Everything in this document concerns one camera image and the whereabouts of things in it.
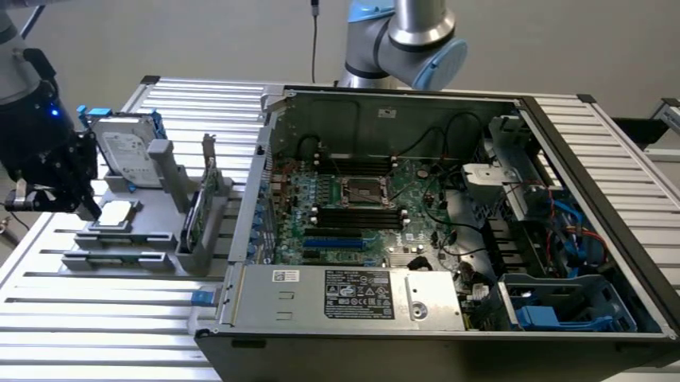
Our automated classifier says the open black PC case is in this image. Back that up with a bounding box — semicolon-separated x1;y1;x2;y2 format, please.
193;84;680;382

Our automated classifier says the blue expansion slot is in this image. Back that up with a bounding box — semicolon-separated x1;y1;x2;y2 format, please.
302;236;364;248

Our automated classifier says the red wire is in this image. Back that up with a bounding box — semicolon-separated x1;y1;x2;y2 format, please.
579;229;607;260

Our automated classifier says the black wire across motherboard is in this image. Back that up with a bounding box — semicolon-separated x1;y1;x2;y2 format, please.
428;170;498;256

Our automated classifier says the blue SATA wire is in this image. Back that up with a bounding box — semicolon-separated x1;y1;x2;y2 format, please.
546;189;589;280

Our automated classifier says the graphics card with metal bracket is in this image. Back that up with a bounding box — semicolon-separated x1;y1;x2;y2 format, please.
179;134;227;251

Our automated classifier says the silver CPU chip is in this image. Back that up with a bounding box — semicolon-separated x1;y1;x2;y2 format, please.
100;200;135;228

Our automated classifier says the black hanging cable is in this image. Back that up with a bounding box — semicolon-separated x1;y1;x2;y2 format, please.
308;0;322;83

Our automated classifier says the aluminium frame side table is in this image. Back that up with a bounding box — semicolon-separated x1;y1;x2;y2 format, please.
609;96;680;162

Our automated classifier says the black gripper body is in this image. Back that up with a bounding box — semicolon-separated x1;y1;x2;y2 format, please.
0;79;100;212

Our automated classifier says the black expansion slot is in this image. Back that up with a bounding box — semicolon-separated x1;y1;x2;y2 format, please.
303;228;363;238

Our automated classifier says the grey parts rack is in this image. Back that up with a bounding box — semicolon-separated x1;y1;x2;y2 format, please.
60;138;236;279

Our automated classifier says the disk bay with blue carrier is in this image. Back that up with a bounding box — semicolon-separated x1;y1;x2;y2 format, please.
497;273;640;333

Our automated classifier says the CPU socket with metal frame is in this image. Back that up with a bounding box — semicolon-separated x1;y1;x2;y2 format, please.
331;174;395;209

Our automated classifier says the short black looped wire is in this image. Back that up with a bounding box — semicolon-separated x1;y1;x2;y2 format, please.
298;134;326;161

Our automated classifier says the long black looped wire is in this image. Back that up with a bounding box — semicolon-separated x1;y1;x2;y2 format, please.
395;112;485;161

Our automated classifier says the green motherboard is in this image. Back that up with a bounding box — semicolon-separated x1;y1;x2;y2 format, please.
261;157;475;276

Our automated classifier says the hard disk with blue bracket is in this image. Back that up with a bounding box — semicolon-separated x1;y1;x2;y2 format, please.
76;105;169;190

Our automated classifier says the silver power supply unit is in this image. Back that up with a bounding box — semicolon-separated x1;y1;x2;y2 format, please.
225;265;466;332

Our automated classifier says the green RAM stick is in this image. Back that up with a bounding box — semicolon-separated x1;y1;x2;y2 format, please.
92;234;156;243
82;254;145;264

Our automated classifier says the silver chipset heat sink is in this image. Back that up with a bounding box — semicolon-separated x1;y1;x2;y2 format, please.
390;251;432;272

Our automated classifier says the grey metal drive cage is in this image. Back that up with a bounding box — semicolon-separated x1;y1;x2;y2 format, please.
459;115;565;209

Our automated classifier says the thin grey gripper cable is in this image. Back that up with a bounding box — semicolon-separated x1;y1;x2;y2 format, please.
0;210;33;240

